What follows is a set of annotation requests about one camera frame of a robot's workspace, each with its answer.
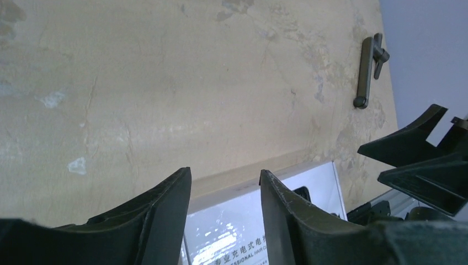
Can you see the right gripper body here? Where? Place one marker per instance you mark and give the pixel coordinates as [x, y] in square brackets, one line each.
[453, 145]

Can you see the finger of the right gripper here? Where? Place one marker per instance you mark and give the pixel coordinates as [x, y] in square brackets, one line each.
[408, 145]
[440, 182]

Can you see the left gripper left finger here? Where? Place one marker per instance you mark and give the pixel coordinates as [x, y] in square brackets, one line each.
[147, 229]

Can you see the aluminium table frame rail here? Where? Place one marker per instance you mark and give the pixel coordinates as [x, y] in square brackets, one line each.
[393, 203]

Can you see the metal clamp tool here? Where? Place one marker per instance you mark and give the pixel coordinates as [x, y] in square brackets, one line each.
[372, 58]

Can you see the white hair clipper kit box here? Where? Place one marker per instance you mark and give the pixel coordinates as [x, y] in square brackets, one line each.
[227, 227]

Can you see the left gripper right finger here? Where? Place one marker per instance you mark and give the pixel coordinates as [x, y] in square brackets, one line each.
[298, 232]

